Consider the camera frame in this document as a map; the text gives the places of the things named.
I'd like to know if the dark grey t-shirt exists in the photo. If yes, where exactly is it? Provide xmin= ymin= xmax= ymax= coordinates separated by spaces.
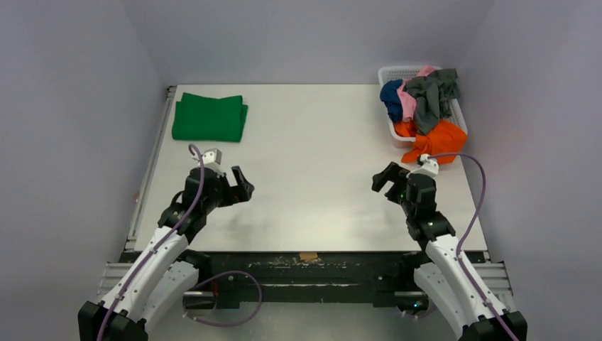
xmin=405 ymin=68 xmax=461 ymax=135

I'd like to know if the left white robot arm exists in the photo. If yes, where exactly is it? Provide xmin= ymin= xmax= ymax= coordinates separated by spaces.
xmin=77 ymin=165 xmax=254 ymax=340

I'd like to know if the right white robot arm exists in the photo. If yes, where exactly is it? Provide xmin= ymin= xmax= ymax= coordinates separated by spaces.
xmin=371 ymin=158 xmax=527 ymax=340

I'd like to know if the orange t-shirt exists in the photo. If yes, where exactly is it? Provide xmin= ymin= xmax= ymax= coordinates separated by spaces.
xmin=393 ymin=120 xmax=467 ymax=163

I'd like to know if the pink t-shirt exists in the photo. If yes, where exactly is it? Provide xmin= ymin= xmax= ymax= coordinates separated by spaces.
xmin=396 ymin=65 xmax=436 ymax=122

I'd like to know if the navy blue t-shirt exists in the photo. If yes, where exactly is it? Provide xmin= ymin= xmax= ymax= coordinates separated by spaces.
xmin=380 ymin=80 xmax=403 ymax=123

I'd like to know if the folded green t-shirt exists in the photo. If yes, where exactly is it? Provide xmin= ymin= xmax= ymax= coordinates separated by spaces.
xmin=171 ymin=92 xmax=248 ymax=142

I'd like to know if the brown tape piece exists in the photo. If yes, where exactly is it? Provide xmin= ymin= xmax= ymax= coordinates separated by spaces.
xmin=299 ymin=252 xmax=319 ymax=262

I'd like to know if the white plastic basket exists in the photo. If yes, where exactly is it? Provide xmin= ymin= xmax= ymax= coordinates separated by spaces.
xmin=377 ymin=65 xmax=468 ymax=148

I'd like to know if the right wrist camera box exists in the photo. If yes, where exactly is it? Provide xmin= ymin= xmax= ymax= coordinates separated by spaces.
xmin=415 ymin=153 xmax=439 ymax=178

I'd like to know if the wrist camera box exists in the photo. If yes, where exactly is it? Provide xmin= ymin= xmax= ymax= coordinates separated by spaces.
xmin=202 ymin=148 xmax=224 ymax=178
xmin=415 ymin=153 xmax=439 ymax=178

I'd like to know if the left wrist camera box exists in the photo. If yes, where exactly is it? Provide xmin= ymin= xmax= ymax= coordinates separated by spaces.
xmin=202 ymin=148 xmax=224 ymax=178

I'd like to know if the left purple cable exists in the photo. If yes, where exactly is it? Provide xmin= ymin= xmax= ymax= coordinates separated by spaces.
xmin=95 ymin=143 xmax=263 ymax=341

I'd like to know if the purple cable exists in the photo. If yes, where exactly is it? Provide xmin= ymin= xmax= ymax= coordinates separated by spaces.
xmin=400 ymin=151 xmax=520 ymax=341
xmin=95 ymin=143 xmax=263 ymax=341

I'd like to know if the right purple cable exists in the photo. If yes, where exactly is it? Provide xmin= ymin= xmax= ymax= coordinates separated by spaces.
xmin=400 ymin=151 xmax=520 ymax=341

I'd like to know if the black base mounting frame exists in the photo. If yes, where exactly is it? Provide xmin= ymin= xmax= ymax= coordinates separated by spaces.
xmin=176 ymin=251 xmax=434 ymax=313

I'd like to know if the aluminium table rail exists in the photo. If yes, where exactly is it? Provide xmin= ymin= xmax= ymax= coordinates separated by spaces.
xmin=123 ymin=85 xmax=177 ymax=252

